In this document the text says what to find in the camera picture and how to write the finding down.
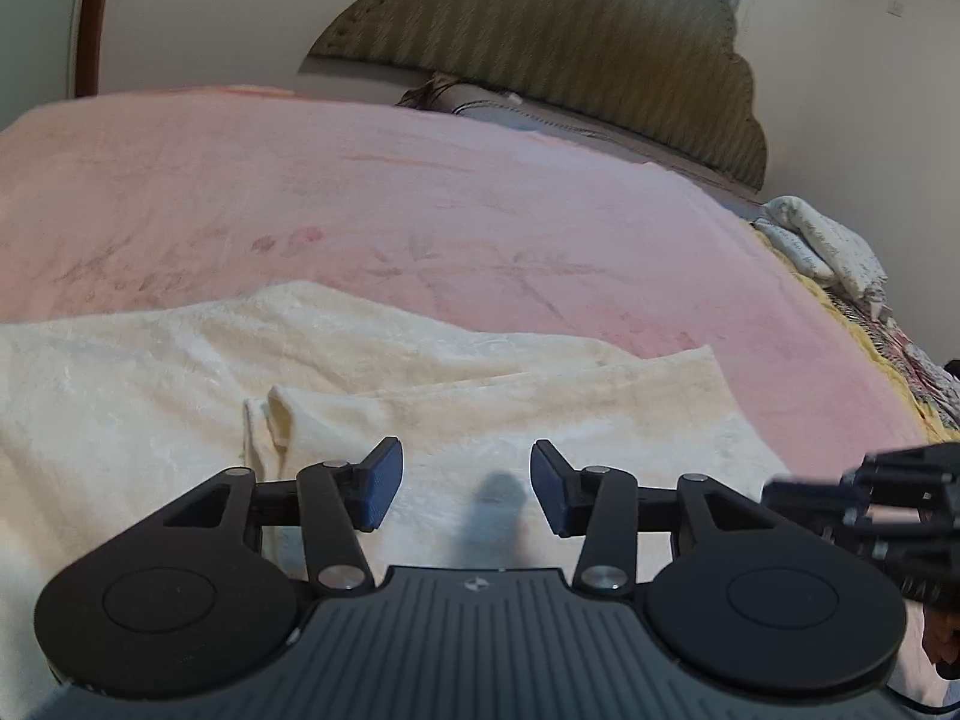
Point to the green padded headboard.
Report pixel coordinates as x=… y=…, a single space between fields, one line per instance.
x=562 y=30

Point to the person's right hand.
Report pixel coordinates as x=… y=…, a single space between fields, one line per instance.
x=943 y=641

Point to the folded white floral quilt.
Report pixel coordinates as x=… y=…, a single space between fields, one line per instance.
x=825 y=240

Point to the grey pillow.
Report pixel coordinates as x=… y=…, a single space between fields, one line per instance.
x=487 y=101

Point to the pink blanket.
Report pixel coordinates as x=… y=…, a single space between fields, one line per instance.
x=450 y=202

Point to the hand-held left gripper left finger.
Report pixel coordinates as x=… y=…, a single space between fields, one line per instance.
x=379 y=484

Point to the cream white towel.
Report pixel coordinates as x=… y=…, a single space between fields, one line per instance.
x=150 y=390

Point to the brown wooden door frame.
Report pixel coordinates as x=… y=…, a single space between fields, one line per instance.
x=96 y=15

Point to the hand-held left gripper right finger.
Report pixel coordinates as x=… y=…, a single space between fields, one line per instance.
x=551 y=487

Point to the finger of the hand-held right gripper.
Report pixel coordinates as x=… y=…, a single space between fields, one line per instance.
x=900 y=465
x=810 y=499

